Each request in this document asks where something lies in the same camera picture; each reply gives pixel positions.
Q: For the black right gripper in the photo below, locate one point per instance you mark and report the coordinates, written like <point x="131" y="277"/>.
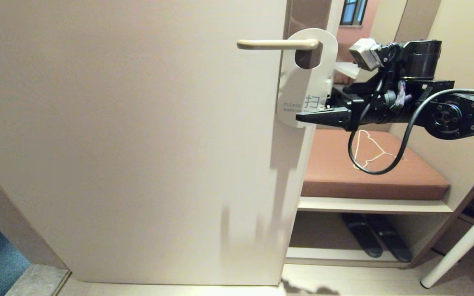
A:
<point x="375" y="113"/>

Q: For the white door hanger sign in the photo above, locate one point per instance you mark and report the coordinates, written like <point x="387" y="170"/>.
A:
<point x="294" y="90"/>

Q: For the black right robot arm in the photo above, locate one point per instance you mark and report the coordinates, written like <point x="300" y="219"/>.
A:
<point x="467" y="115"/>

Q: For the beige room door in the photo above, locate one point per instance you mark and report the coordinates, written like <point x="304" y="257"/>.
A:
<point x="138" y="123"/>

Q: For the brown bench cushion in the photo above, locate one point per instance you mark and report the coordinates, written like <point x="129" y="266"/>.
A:
<point x="335" y="181"/>

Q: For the white bench shelf unit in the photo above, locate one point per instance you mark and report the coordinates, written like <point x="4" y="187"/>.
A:
<point x="364" y="204"/>

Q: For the dark slipper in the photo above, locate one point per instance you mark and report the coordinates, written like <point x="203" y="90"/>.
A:
<point x="393" y="242"/>
<point x="364" y="238"/>

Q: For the white table leg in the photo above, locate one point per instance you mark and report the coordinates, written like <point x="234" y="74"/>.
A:
<point x="459" y="246"/>

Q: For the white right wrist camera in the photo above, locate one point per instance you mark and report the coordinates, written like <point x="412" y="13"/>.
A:
<point x="364" y="53"/>

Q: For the wall mirror with beige frame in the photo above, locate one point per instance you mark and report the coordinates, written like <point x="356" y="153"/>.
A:
<point x="385" y="20"/>

